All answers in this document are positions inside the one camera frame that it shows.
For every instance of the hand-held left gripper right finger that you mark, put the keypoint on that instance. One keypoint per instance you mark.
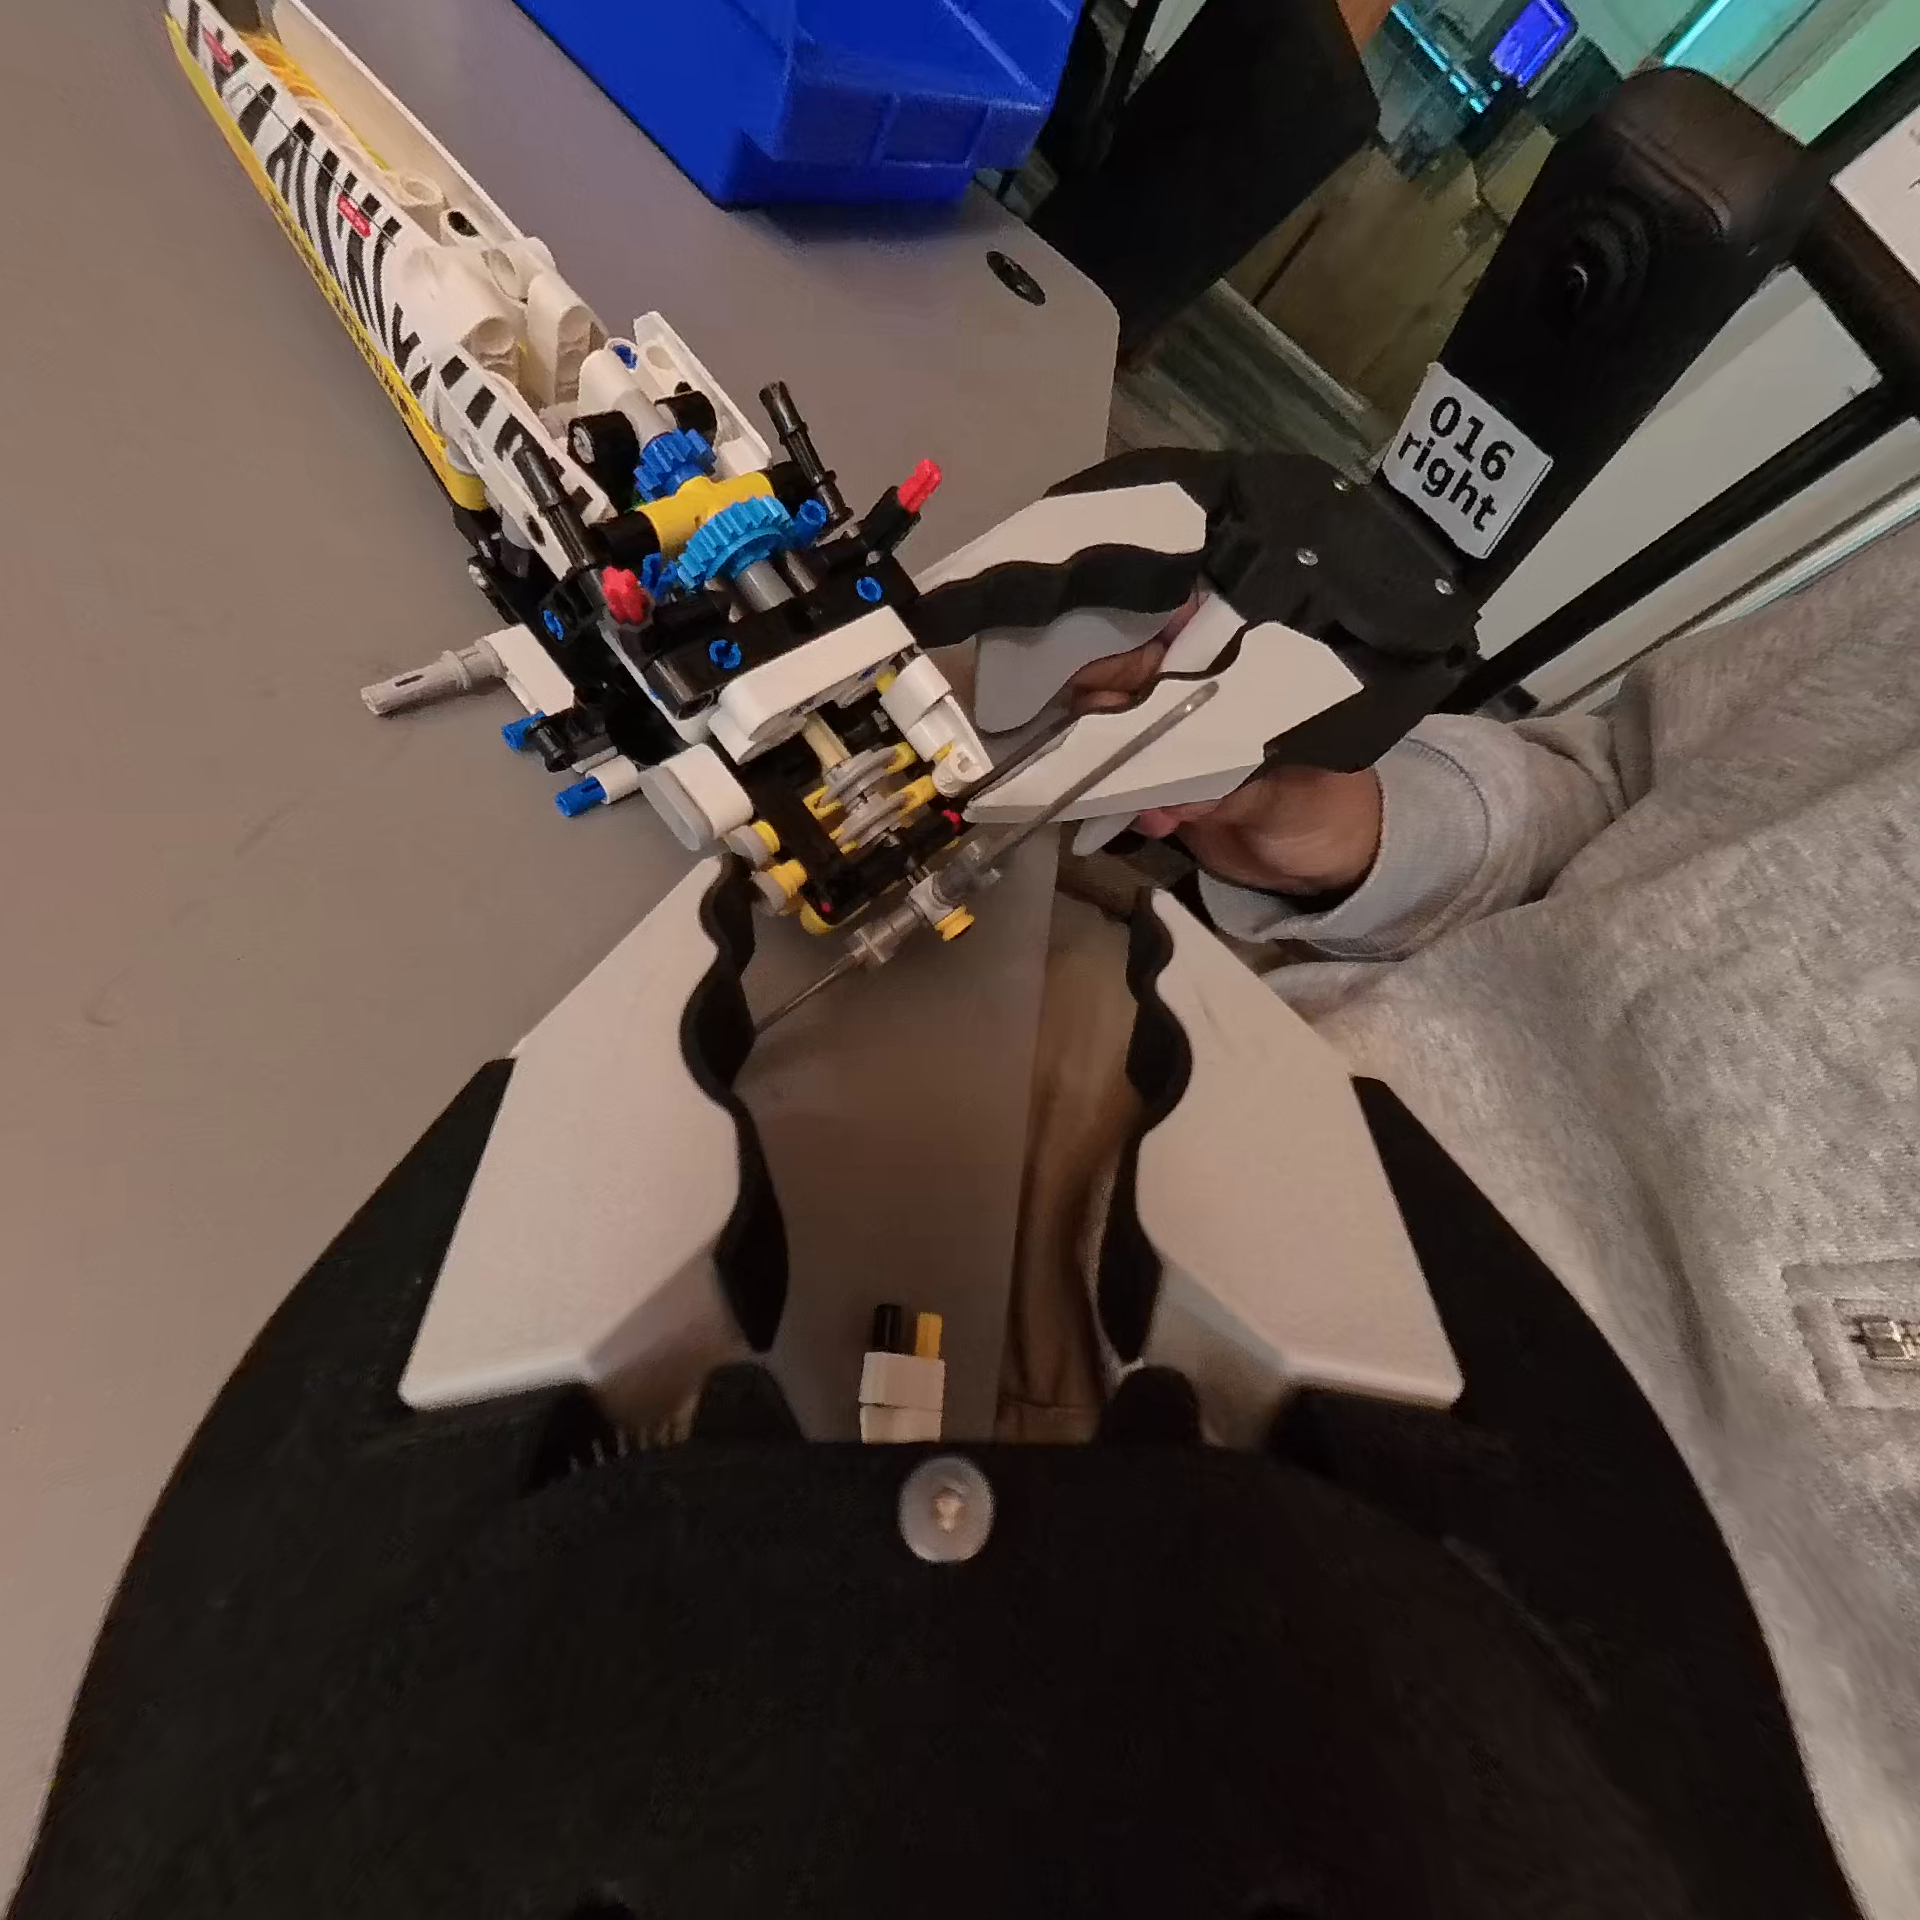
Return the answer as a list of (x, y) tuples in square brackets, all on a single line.
[(1292, 1199)]

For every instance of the black chair backrest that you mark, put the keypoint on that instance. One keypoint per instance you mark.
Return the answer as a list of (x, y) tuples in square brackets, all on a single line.
[(1198, 152)]

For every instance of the small white lego assembly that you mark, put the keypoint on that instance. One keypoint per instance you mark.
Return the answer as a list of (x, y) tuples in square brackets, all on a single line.
[(900, 1380)]

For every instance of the person's right forearm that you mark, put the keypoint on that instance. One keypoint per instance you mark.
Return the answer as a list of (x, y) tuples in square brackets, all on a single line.
[(1576, 750)]

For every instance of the zebra-striped lego helicopter model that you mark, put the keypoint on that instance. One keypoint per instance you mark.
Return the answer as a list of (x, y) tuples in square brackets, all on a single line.
[(782, 600)]

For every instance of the small blue display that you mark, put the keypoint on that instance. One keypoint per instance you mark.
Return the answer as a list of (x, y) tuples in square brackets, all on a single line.
[(1532, 36)]

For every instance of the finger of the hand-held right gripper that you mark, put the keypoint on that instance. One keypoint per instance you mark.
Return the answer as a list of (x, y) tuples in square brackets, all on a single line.
[(1273, 708), (1079, 525)]

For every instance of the brown cardboard box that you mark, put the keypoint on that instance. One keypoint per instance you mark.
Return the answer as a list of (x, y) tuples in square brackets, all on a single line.
[(1349, 285)]

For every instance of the person's grey hoodie torso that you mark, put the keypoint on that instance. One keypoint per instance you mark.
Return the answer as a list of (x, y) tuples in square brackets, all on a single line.
[(1724, 1199)]

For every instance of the person's right hand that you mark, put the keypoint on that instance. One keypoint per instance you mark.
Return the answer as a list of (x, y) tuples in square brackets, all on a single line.
[(1292, 840)]

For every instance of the blue plastic storage bin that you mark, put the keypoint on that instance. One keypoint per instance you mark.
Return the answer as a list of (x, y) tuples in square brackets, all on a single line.
[(782, 89)]

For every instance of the black desk grommet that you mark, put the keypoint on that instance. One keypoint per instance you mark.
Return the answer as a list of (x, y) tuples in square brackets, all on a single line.
[(1017, 280)]

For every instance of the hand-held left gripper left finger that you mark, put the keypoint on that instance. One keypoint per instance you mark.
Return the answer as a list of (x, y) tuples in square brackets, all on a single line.
[(597, 1169)]

